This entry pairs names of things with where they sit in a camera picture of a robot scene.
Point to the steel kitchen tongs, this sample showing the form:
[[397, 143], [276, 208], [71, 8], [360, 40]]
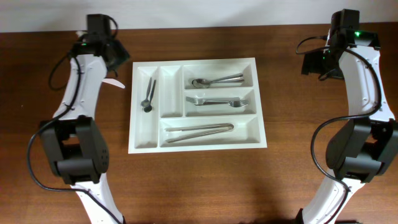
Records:
[[199, 131]]

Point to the steel fork pointing down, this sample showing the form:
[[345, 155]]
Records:
[[232, 103]]

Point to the pink plastic knife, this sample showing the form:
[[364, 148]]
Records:
[[114, 82]]

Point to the steel fork pointing up-left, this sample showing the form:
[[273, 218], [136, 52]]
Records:
[[199, 101]]

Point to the large steel spoon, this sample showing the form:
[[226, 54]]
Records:
[[231, 76], [203, 83]]

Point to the white plastic cutlery tray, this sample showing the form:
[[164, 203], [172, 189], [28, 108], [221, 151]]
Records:
[[195, 105]]

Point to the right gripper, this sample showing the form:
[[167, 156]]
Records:
[[311, 63]]

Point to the small steel teaspoon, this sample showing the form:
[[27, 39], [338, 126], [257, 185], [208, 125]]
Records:
[[149, 107], [145, 102]]

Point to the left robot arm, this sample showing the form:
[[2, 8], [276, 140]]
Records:
[[75, 148]]

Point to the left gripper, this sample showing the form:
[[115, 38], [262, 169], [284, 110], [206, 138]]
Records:
[[121, 52]]

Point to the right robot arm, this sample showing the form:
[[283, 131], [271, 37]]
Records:
[[367, 144]]

